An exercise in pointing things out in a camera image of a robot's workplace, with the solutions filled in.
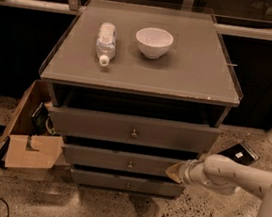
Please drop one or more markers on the grey drawer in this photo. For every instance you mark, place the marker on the grey drawer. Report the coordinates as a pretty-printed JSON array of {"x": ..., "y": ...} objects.
[
  {"x": 134, "y": 119},
  {"x": 105, "y": 179},
  {"x": 121, "y": 156}
]

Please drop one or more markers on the green black items in box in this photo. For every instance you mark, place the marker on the green black items in box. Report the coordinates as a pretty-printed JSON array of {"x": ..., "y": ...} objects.
[{"x": 42, "y": 121}]

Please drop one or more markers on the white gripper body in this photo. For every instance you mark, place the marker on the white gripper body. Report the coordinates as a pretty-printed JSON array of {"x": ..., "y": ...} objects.
[{"x": 187, "y": 171}]

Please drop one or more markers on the white ceramic bowl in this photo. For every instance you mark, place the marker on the white ceramic bowl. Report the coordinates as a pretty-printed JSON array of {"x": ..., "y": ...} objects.
[{"x": 153, "y": 42}]

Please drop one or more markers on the open cardboard box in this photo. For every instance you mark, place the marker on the open cardboard box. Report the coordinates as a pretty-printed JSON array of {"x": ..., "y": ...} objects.
[{"x": 26, "y": 149}]

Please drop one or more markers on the grey bottom drawer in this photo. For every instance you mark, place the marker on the grey bottom drawer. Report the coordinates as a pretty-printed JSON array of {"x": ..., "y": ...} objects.
[{"x": 105, "y": 179}]

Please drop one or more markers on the black flat electronic device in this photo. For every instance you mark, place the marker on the black flat electronic device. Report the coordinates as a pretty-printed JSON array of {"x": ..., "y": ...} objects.
[{"x": 241, "y": 153}]

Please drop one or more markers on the grey wooden drawer cabinet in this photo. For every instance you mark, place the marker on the grey wooden drawer cabinet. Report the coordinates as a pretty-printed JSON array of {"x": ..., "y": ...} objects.
[{"x": 195, "y": 69}]

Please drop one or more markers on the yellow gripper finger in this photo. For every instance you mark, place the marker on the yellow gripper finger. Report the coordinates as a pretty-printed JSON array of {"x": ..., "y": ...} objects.
[{"x": 175, "y": 172}]

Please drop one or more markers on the clear plastic water bottle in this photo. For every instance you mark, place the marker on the clear plastic water bottle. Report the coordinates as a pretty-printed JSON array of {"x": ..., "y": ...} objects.
[{"x": 105, "y": 43}]

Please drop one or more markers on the grey top drawer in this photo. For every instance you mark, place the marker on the grey top drawer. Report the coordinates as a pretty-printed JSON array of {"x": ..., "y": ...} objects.
[{"x": 134, "y": 119}]

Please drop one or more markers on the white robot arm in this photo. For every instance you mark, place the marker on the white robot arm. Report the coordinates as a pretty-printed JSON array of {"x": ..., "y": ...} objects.
[{"x": 224, "y": 176}]

